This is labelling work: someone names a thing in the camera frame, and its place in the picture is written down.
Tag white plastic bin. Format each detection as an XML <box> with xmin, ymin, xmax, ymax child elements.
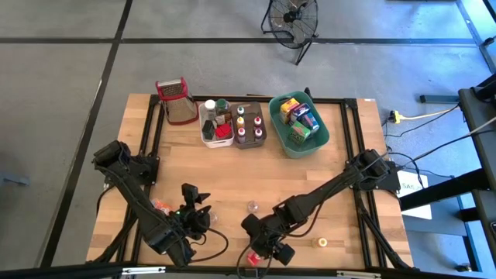
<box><xmin>198</xmin><ymin>101</ymin><xmax>236</xmax><ymax>149</ymax></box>

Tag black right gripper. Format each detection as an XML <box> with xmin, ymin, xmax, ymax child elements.
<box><xmin>240</xmin><ymin>214</ymin><xmax>296</xmax><ymax>267</ymax></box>

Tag grey metal floor foot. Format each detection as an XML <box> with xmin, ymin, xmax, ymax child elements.
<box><xmin>419</xmin><ymin>94</ymin><xmax>460</xmax><ymax>105</ymax></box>

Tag teal green plastic bin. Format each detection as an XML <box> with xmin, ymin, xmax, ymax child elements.
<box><xmin>268</xmin><ymin>91</ymin><xmax>330</xmax><ymax>159</ymax></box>

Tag orange snack packet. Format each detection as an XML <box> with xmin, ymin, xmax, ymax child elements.
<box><xmin>150</xmin><ymin>198</ymin><xmax>174</xmax><ymax>216</ymax></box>

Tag green Apple Jacks box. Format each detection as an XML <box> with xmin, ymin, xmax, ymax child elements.
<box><xmin>286</xmin><ymin>120</ymin><xmax>312</xmax><ymax>146</ymax></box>

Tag white paper sheet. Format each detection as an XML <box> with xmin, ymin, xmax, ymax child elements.
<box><xmin>397</xmin><ymin>170</ymin><xmax>433</xmax><ymax>221</ymax></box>

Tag red handled box grater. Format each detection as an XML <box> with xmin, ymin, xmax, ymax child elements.
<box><xmin>155</xmin><ymin>77</ymin><xmax>199</xmax><ymax>126</ymax></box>

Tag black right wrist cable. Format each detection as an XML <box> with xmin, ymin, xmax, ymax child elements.
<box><xmin>235</xmin><ymin>232</ymin><xmax>274</xmax><ymax>279</ymax></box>

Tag grey floor object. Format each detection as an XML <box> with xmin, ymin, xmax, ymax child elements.
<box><xmin>0</xmin><ymin>172</ymin><xmax>31</xmax><ymax>187</ymax></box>

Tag pale extension cable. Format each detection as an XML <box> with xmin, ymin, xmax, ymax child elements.
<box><xmin>401</xmin><ymin>104</ymin><xmax>462</xmax><ymax>121</ymax></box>

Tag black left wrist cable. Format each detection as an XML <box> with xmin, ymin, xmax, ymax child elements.
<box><xmin>188</xmin><ymin>226</ymin><xmax>230</xmax><ymax>264</ymax></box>

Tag black floor cable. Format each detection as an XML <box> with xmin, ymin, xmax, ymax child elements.
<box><xmin>387</xmin><ymin>127</ymin><xmax>496</xmax><ymax>167</ymax></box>

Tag black crossbar silver brackets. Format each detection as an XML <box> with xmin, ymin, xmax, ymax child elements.
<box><xmin>0</xmin><ymin>261</ymin><xmax>496</xmax><ymax>279</ymax></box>

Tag dark green tin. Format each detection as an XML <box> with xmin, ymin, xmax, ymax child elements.
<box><xmin>201</xmin><ymin>119</ymin><xmax>216</xmax><ymax>140</ymax></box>

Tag black side desk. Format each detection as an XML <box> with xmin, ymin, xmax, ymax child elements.
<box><xmin>398</xmin><ymin>71</ymin><xmax>496</xmax><ymax>272</ymax></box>

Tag blue Rice Krispies box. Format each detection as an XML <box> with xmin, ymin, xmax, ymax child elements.
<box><xmin>301</xmin><ymin>110</ymin><xmax>321</xmax><ymax>135</ymax></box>

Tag yellow Corn Pops box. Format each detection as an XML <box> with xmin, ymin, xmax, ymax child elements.
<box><xmin>278</xmin><ymin>97</ymin><xmax>300</xmax><ymax>125</ymax></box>

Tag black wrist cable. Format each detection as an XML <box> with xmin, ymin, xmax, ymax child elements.
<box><xmin>235</xmin><ymin>232</ymin><xmax>274</xmax><ymax>279</ymax></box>
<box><xmin>188</xmin><ymin>226</ymin><xmax>230</xmax><ymax>264</ymax></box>

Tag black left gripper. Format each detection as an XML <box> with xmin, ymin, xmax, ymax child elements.
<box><xmin>172</xmin><ymin>184</ymin><xmax>212</xmax><ymax>238</ymax></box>

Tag black wire floor fan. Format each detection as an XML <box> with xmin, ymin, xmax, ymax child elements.
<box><xmin>260</xmin><ymin>0</ymin><xmax>319</xmax><ymax>66</ymax></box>

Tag red lid spice container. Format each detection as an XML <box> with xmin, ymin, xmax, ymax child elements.
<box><xmin>215</xmin><ymin>122</ymin><xmax>233</xmax><ymax>140</ymax></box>

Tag grey desk cable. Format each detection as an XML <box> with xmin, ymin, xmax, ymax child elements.
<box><xmin>460</xmin><ymin>115</ymin><xmax>496</xmax><ymax>140</ymax></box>

